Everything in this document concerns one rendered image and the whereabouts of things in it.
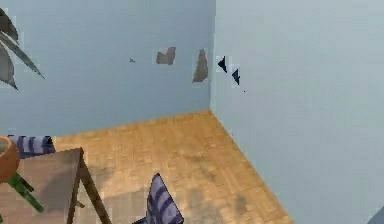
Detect brown wooden table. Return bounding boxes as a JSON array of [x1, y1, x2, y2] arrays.
[[0, 147, 113, 224]]

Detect green plant pot stand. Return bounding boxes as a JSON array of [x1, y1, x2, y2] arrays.
[[0, 172, 45, 224]]

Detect grey house plant leaves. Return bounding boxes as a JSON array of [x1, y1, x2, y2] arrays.
[[0, 7, 46, 91]]

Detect orange plant pot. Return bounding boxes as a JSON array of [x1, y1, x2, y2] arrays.
[[0, 135, 21, 184]]

